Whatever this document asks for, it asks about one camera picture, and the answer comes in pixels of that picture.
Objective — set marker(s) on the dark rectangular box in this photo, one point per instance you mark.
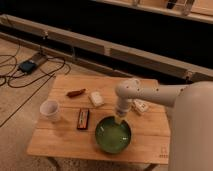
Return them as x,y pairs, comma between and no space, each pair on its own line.
83,119

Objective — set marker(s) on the brown sausage-shaped object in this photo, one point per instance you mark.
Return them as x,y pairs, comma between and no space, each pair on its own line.
75,93

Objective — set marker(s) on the white rectangular sponge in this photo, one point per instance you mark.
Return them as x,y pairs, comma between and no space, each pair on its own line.
96,99

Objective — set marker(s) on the white crumpled object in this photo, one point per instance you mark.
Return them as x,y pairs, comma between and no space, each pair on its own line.
139,106

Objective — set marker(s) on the green ceramic bowl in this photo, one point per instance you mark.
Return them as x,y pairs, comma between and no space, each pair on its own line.
111,137

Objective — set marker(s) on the blue power adapter box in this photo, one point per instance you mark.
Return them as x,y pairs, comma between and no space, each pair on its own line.
27,67

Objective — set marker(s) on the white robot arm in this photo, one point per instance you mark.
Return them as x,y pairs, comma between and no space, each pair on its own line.
191,139

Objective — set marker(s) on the long wooden rail frame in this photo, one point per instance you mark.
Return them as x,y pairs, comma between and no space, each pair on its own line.
124,53

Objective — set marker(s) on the small wooden table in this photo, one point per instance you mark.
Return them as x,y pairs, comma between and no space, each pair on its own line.
150,131

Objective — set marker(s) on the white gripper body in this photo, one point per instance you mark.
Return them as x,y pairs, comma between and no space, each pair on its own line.
122,107

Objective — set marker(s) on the white paper cup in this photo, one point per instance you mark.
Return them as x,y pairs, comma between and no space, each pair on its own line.
50,109

